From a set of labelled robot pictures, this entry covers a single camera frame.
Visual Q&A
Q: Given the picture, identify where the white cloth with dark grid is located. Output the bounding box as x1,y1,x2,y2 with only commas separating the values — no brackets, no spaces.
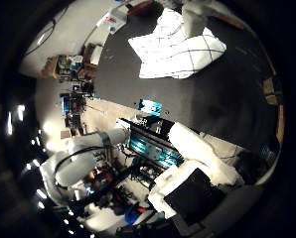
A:
127,8,227,79

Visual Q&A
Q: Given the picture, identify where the dark grey topped table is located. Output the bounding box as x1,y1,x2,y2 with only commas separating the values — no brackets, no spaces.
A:
94,6,285,153

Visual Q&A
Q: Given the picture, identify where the cyan box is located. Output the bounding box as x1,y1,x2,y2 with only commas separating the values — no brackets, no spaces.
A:
137,98,163,117

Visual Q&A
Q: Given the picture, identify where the cluttered equipment rack with screens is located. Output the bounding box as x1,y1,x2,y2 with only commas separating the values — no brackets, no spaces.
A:
59,82,96,137

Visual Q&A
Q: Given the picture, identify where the white paper sheet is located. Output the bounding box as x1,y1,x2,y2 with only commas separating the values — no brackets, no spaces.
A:
96,6,127,36

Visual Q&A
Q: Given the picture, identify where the black cable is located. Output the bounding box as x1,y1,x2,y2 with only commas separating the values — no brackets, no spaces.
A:
53,146,106,192

